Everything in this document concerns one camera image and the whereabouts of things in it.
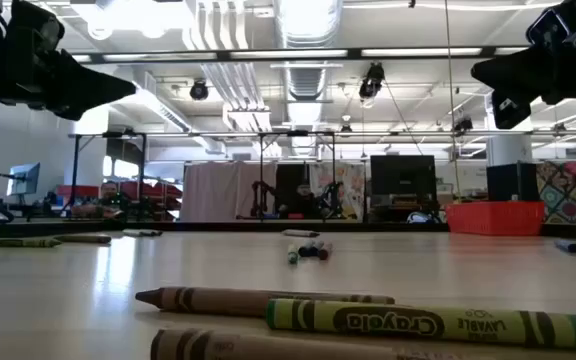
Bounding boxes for black hanging lamp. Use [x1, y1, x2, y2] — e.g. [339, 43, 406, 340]
[189, 78, 210, 102]

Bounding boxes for silver ceiling air duct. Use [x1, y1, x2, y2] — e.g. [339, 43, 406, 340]
[273, 0, 344, 104]

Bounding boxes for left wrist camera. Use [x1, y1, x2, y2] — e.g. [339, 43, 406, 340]
[9, 0, 66, 52]

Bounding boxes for brown crayon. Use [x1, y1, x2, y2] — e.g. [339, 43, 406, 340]
[135, 286, 396, 319]
[52, 233, 113, 246]
[150, 328, 469, 360]

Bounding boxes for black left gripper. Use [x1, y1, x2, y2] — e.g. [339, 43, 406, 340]
[0, 29, 138, 122]

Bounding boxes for black box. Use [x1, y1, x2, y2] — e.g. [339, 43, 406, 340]
[486, 162, 539, 203]

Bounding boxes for red shelving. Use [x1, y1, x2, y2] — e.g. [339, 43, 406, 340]
[56, 182, 184, 221]

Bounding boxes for black background table frame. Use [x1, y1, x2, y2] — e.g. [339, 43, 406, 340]
[70, 132, 148, 221]
[257, 129, 338, 221]

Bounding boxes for colourful patchwork quilt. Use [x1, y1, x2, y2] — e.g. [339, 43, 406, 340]
[536, 158, 576, 225]

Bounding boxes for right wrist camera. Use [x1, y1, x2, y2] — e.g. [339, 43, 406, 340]
[525, 0, 576, 49]

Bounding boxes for large black monitor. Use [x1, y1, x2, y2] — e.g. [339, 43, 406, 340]
[370, 154, 438, 197]

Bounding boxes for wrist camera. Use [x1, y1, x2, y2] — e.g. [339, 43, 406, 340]
[9, 0, 66, 52]
[525, 0, 576, 49]

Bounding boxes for small computer monitor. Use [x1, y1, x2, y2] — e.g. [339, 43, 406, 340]
[6, 162, 42, 197]

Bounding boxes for floral patterned cloth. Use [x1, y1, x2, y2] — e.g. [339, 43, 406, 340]
[309, 162, 368, 221]

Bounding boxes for red plastic basket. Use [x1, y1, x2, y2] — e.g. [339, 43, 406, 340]
[445, 200, 546, 237]

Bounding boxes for beige curtain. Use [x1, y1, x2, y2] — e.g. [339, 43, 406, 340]
[180, 160, 278, 223]

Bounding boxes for person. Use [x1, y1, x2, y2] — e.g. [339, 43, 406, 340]
[292, 183, 319, 219]
[87, 180, 129, 219]

